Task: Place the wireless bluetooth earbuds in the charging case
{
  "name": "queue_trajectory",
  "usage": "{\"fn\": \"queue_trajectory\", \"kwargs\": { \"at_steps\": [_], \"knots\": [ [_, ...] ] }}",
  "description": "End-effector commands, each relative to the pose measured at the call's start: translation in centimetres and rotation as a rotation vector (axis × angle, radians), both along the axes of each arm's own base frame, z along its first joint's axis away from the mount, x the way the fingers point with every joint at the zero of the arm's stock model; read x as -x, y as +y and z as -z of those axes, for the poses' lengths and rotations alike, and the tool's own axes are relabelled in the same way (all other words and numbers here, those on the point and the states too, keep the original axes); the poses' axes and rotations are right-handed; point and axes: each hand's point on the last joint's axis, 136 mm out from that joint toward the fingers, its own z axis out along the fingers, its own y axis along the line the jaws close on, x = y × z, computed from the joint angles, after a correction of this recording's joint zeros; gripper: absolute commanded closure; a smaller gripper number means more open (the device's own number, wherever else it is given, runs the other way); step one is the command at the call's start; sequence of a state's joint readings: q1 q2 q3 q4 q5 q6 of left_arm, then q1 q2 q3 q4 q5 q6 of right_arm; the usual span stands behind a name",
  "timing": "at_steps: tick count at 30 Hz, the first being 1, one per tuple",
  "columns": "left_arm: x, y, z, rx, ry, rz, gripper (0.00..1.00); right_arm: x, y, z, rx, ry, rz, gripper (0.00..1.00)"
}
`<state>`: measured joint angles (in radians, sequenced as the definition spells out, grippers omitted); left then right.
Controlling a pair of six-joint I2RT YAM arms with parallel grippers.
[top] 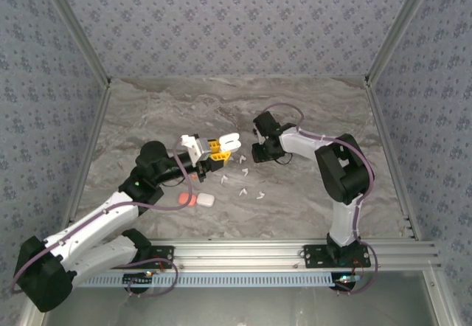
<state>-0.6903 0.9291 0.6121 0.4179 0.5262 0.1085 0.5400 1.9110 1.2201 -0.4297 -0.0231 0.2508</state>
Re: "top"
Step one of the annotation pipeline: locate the small controller circuit board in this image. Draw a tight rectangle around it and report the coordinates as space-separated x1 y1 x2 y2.
123 272 154 286
333 274 361 290

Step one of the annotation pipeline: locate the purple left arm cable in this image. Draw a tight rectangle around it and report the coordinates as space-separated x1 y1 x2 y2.
9 137 196 299

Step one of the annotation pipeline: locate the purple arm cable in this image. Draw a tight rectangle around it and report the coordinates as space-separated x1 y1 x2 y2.
260 103 381 296
9 137 196 299

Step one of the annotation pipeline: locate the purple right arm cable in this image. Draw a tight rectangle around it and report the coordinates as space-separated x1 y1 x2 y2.
260 103 381 296

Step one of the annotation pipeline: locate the aluminium side rail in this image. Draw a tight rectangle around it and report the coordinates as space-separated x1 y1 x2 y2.
364 82 462 326
16 82 114 326

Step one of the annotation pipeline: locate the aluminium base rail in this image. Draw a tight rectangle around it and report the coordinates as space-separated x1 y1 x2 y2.
106 237 443 272

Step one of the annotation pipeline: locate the white slotted cable duct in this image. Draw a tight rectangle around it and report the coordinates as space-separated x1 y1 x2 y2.
75 271 333 289

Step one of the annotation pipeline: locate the aluminium corner post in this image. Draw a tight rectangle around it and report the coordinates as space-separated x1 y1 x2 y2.
35 0 113 88
363 0 442 87

